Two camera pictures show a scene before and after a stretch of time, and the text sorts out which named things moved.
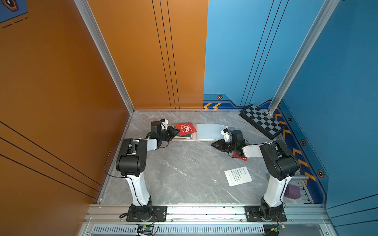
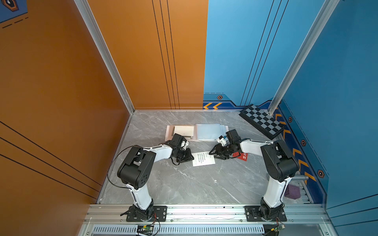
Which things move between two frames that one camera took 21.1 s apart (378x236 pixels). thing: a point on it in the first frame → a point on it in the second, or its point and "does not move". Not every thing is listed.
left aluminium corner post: [86, 11] does not move
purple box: [292, 191] does not move
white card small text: [237, 176] → [203, 158]
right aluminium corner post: [329, 8] does not move
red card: [235, 155] does not move
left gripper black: [171, 130] → [188, 157]
